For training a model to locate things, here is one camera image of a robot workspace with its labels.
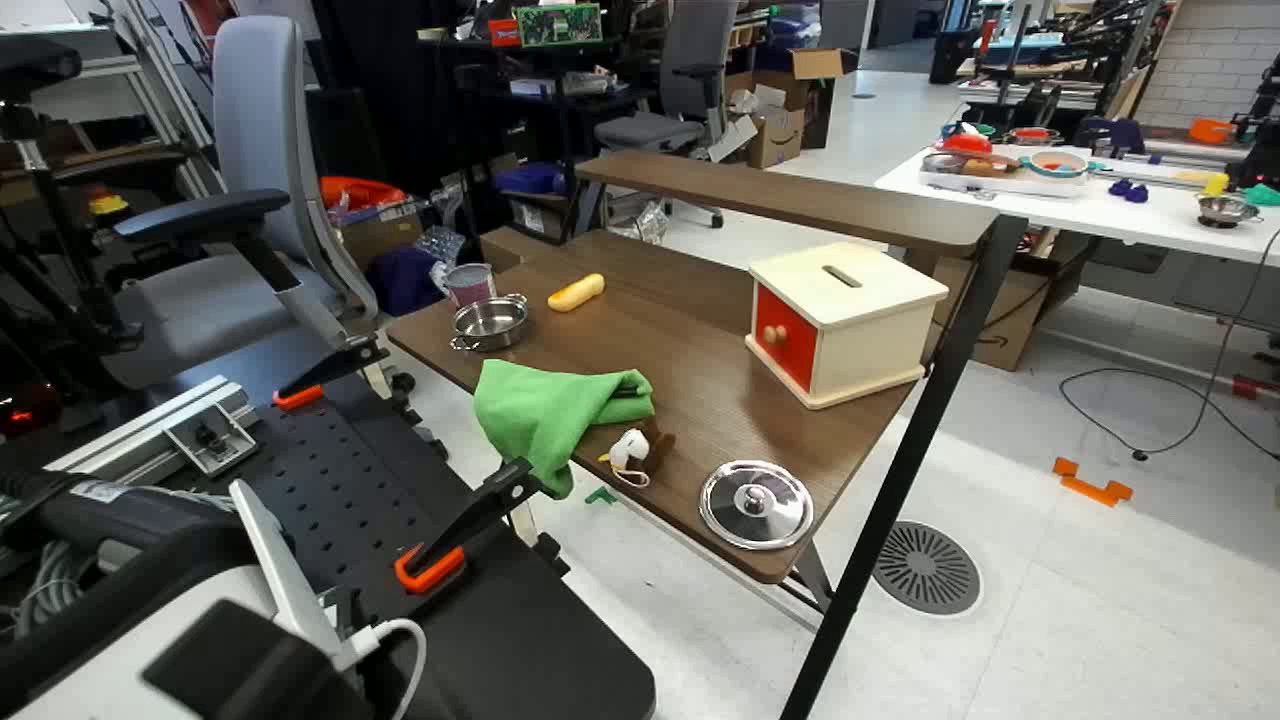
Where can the small white brown toy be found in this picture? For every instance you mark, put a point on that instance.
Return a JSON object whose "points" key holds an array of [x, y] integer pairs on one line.
{"points": [[625, 444]]}

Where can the green cloth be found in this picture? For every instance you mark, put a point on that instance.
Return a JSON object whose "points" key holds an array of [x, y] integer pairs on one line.
{"points": [[545, 405]]}

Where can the white work table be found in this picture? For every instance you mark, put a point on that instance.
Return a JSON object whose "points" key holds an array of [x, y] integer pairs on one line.
{"points": [[1064, 202]]}

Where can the small metal bowl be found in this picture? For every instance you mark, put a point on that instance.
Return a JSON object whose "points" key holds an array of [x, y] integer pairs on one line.
{"points": [[1225, 210]]}

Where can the purple toy object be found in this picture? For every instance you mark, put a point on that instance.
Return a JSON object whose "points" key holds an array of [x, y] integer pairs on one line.
{"points": [[1129, 191]]}

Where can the aluminium extrusion rail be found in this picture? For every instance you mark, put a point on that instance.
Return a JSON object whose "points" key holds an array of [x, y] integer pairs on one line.
{"points": [[146, 425]]}

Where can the clear tray red items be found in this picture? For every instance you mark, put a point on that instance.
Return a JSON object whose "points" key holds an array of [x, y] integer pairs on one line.
{"points": [[964, 162]]}

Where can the brown wooden shelf plank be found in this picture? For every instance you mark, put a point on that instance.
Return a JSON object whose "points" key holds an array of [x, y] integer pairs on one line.
{"points": [[784, 202]]}

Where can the steel bowl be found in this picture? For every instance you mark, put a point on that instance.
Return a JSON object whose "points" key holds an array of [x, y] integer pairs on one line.
{"points": [[488, 324]]}

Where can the small cardboard box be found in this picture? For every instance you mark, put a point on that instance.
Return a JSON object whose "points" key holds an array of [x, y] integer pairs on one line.
{"points": [[775, 138]]}

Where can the round floor drain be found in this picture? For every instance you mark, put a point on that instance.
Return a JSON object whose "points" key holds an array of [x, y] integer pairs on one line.
{"points": [[931, 571]]}

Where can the open cardboard box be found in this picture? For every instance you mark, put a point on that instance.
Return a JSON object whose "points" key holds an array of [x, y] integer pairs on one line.
{"points": [[813, 93]]}

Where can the orange floor bracket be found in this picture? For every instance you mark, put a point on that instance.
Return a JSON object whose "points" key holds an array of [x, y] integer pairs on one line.
{"points": [[1087, 486]]}

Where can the black flat device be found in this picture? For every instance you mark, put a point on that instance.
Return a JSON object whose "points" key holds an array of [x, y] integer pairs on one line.
{"points": [[252, 667]]}

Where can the grey mesh office chair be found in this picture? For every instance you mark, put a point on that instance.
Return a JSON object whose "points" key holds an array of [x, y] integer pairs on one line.
{"points": [[684, 67]]}

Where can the dark blue bag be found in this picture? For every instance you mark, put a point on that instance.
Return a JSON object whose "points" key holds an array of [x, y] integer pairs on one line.
{"points": [[405, 283]]}

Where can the silver metal bowl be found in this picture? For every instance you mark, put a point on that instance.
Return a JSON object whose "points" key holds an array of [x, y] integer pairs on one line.
{"points": [[757, 504]]}

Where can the grey slanted bar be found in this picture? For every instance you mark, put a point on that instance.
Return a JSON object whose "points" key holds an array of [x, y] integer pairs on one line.
{"points": [[281, 563]]}

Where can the orange plastic bin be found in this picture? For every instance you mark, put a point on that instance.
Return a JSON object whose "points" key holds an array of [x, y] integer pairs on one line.
{"points": [[357, 192]]}

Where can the black slanted table leg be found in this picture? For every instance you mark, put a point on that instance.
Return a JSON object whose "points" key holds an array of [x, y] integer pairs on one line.
{"points": [[920, 440]]}

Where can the cardboard box under shelf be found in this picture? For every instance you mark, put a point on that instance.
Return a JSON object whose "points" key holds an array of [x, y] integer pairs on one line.
{"points": [[1004, 314]]}

